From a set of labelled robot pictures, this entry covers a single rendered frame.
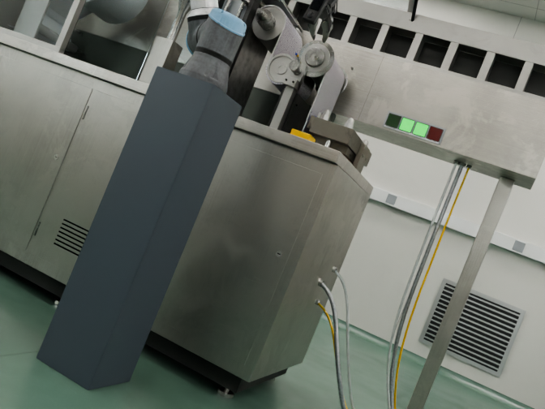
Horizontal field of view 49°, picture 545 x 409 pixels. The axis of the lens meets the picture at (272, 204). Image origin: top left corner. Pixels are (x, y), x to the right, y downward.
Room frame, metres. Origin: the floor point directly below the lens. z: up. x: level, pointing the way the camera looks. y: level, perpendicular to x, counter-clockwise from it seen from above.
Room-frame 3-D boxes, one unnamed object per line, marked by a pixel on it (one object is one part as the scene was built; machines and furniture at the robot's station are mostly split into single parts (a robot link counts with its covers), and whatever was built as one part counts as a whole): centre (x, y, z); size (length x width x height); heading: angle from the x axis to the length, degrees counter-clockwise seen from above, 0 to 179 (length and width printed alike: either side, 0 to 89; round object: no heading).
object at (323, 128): (2.38, -0.17, 1.00); 0.40 x 0.16 x 0.06; 159
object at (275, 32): (2.50, 0.25, 1.34); 0.25 x 0.14 x 0.14; 159
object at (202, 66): (1.75, 0.33, 0.95); 0.15 x 0.15 x 0.10
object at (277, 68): (2.45, 0.13, 1.18); 0.26 x 0.12 x 0.12; 159
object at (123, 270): (1.75, 0.33, 0.45); 0.20 x 0.20 x 0.90; 68
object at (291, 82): (2.26, 0.11, 1.05); 0.06 x 0.05 x 0.31; 159
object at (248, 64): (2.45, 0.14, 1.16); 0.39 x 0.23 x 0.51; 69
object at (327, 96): (2.38, -0.04, 1.11); 0.23 x 0.01 x 0.18; 159
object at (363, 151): (2.36, -0.26, 0.97); 0.10 x 0.03 x 0.11; 159
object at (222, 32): (1.76, 0.33, 1.07); 0.13 x 0.12 x 0.14; 25
